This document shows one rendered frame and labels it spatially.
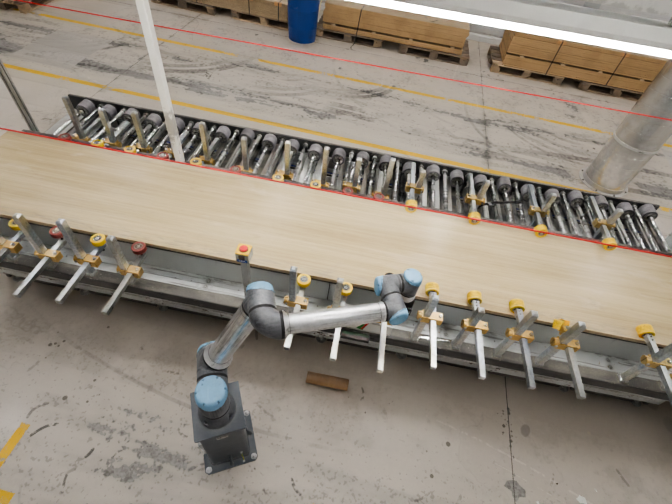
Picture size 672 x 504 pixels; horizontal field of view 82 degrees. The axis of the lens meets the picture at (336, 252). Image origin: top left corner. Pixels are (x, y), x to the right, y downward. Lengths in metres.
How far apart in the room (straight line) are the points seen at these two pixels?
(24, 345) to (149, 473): 1.34
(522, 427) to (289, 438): 1.64
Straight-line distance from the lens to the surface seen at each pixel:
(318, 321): 1.60
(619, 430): 3.72
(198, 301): 2.50
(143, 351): 3.22
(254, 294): 1.64
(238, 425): 2.24
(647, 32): 1.74
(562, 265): 2.98
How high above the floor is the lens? 2.74
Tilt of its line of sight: 49 degrees down
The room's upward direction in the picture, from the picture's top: 9 degrees clockwise
